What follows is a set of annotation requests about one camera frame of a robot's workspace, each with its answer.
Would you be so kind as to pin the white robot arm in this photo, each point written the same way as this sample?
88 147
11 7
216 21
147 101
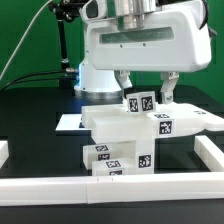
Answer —
102 83

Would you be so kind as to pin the white tagged cube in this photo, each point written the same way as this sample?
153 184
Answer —
141 102

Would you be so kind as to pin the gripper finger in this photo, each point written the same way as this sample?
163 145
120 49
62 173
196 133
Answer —
122 77
169 82

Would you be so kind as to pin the white chair back part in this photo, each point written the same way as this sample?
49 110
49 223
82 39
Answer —
113 123

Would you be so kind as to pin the white U-shaped fence frame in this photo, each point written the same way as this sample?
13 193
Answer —
129 188

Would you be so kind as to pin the white base tag plate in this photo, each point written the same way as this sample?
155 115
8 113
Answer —
70 122

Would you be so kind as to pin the black camera stand pole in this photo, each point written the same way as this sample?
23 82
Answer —
66 11

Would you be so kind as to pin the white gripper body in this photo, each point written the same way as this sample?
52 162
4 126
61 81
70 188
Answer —
140 35

